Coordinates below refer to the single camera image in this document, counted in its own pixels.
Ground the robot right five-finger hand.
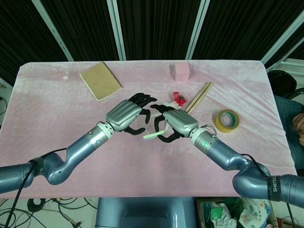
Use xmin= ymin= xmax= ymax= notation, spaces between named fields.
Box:
xmin=151 ymin=104 xmax=199 ymax=144

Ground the robot left five-finger hand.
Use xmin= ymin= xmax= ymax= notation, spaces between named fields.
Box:
xmin=105 ymin=93 xmax=158 ymax=135

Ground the red white feather shuttlecock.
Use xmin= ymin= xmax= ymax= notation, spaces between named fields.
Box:
xmin=146 ymin=92 xmax=188 ymax=133

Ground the yellow tape roll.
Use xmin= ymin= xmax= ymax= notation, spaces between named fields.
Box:
xmin=214 ymin=109 xmax=241 ymax=134

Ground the brown spiral notebook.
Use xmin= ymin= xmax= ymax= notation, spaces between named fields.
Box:
xmin=79 ymin=62 xmax=123 ymax=102

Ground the pink cube block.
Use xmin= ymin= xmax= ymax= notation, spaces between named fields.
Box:
xmin=171 ymin=62 xmax=190 ymax=81

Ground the pink plush tablecloth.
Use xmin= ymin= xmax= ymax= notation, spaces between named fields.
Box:
xmin=0 ymin=60 xmax=299 ymax=199

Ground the black curtain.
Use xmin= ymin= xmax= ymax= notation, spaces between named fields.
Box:
xmin=0 ymin=0 xmax=304 ymax=88

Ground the blue robot torso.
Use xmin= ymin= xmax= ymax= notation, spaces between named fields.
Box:
xmin=95 ymin=197 xmax=198 ymax=228

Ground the cardboard box with clutter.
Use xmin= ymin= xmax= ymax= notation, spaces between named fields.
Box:
xmin=196 ymin=198 xmax=304 ymax=228

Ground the seated bystander person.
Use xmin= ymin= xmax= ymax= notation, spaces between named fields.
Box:
xmin=274 ymin=95 xmax=304 ymax=171

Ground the black chair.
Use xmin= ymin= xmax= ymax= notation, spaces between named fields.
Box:
xmin=267 ymin=69 xmax=304 ymax=100

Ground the white frame post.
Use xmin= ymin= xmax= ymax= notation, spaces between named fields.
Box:
xmin=260 ymin=10 xmax=304 ymax=69
xmin=32 ymin=0 xmax=75 ymax=62
xmin=185 ymin=0 xmax=208 ymax=60
xmin=106 ymin=0 xmax=126 ymax=60

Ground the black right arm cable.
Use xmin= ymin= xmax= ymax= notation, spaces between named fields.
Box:
xmin=241 ymin=153 xmax=293 ymax=228

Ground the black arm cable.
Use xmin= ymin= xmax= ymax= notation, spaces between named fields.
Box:
xmin=7 ymin=148 xmax=68 ymax=228
xmin=241 ymin=153 xmax=293 ymax=228

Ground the black left arm strap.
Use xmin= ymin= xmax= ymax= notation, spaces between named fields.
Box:
xmin=29 ymin=158 xmax=45 ymax=178

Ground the black printed right arm strap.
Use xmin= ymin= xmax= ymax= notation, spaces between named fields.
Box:
xmin=265 ymin=175 xmax=282 ymax=202

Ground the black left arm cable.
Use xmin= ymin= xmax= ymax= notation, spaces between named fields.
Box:
xmin=7 ymin=148 xmax=68 ymax=228

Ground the coiled black cable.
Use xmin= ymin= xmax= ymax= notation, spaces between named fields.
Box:
xmin=27 ymin=198 xmax=46 ymax=212

